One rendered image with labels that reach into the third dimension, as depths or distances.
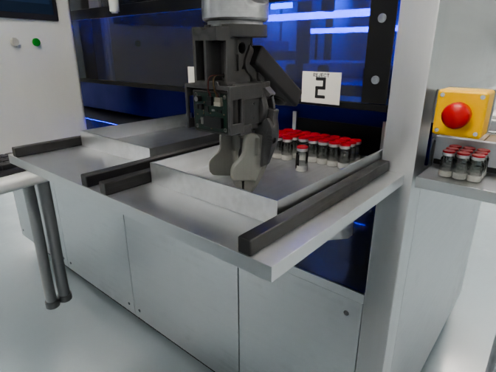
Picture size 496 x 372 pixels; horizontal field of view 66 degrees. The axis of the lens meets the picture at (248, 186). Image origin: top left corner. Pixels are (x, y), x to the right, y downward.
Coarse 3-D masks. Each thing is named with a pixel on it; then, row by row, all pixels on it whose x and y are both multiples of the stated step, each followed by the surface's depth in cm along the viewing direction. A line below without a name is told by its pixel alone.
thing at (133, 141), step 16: (96, 128) 90; (112, 128) 93; (128, 128) 96; (144, 128) 100; (160, 128) 104; (176, 128) 106; (192, 128) 106; (96, 144) 84; (112, 144) 80; (128, 144) 76; (144, 144) 89; (160, 144) 89; (176, 144) 76; (192, 144) 80
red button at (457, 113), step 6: (456, 102) 58; (444, 108) 58; (450, 108) 58; (456, 108) 57; (462, 108) 57; (468, 108) 57; (444, 114) 58; (450, 114) 58; (456, 114) 57; (462, 114) 57; (468, 114) 57; (444, 120) 59; (450, 120) 58; (456, 120) 57; (462, 120) 57; (468, 120) 57; (450, 126) 58; (456, 126) 58; (462, 126) 58
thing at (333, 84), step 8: (304, 72) 75; (312, 72) 74; (320, 72) 73; (328, 72) 72; (336, 72) 71; (304, 80) 76; (312, 80) 75; (320, 80) 74; (328, 80) 73; (336, 80) 72; (304, 88) 76; (312, 88) 75; (328, 88) 73; (336, 88) 72; (304, 96) 77; (312, 96) 76; (328, 96) 73; (336, 96) 72; (336, 104) 73
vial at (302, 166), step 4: (300, 152) 68; (304, 152) 68; (300, 156) 68; (304, 156) 67; (308, 156) 68; (300, 160) 68; (304, 160) 68; (300, 164) 68; (304, 164) 68; (296, 168) 69; (300, 168) 68; (304, 168) 68
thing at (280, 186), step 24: (168, 168) 60; (192, 168) 70; (288, 168) 71; (312, 168) 71; (336, 168) 71; (360, 168) 64; (192, 192) 57; (216, 192) 54; (240, 192) 51; (264, 192) 59; (288, 192) 59; (312, 192) 53; (264, 216) 49
